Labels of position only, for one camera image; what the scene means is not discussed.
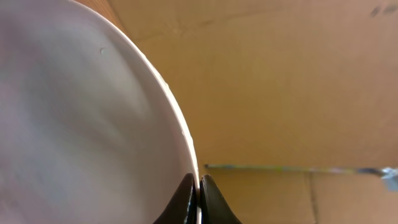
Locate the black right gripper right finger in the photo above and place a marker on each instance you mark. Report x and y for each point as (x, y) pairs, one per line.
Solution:
(214, 208)

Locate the white plate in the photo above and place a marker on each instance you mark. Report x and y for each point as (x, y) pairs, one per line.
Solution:
(90, 131)

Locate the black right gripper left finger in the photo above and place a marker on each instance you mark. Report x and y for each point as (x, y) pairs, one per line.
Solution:
(182, 207)

